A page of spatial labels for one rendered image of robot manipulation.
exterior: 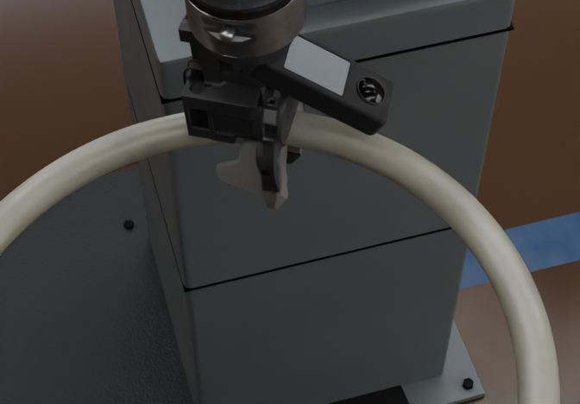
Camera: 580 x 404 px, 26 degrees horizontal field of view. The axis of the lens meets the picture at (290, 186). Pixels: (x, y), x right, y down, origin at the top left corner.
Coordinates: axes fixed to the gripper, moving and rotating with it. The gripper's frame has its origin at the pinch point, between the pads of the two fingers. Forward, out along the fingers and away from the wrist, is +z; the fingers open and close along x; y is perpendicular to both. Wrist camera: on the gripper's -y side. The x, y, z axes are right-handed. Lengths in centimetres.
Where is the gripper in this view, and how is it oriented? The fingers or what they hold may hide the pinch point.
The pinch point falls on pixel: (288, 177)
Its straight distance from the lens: 111.0
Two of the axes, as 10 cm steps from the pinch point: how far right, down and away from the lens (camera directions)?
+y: -9.7, -1.7, 1.9
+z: 0.5, 5.7, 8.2
